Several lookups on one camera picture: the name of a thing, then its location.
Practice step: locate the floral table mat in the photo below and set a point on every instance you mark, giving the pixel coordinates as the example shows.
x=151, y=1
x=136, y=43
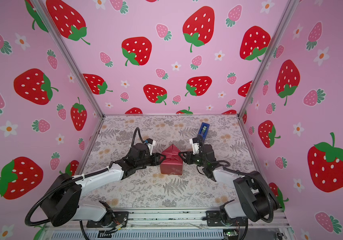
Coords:
x=149, y=188

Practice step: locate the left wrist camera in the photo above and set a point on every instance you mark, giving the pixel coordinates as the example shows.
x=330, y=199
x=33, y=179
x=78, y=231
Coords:
x=150, y=144

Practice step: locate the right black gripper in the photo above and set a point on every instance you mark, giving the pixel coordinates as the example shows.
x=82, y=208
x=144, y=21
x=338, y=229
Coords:
x=188, y=157

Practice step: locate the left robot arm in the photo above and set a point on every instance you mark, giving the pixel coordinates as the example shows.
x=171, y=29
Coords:
x=63, y=201

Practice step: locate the blue tape dispenser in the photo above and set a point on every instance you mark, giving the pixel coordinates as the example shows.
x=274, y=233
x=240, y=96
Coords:
x=203, y=131

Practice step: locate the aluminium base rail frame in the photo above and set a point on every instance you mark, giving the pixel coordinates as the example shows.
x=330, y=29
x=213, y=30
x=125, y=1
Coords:
x=172, y=224

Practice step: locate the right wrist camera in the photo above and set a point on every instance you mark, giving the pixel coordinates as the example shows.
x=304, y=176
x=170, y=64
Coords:
x=196, y=145

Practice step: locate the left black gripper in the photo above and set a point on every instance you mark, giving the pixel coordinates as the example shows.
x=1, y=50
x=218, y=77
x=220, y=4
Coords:
x=156, y=157

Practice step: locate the maroon wrapping paper sheet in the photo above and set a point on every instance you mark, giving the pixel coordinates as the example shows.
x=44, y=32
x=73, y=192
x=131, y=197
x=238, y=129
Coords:
x=173, y=163

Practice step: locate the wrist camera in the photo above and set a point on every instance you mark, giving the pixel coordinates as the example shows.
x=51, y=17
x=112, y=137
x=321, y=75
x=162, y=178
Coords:
x=196, y=145
x=150, y=144

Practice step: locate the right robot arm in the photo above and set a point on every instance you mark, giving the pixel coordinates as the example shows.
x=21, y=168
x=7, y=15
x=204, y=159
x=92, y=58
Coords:
x=255, y=201

